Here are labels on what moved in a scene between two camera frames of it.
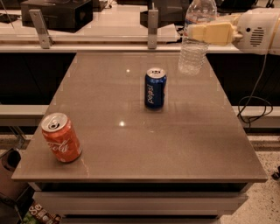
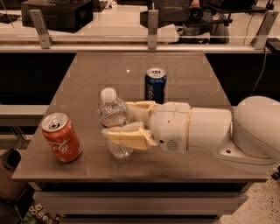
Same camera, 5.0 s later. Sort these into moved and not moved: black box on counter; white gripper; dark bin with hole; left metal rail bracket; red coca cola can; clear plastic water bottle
Moved: clear plastic water bottle; white gripper
Not moved: black box on counter; red coca cola can; left metal rail bracket; dark bin with hole
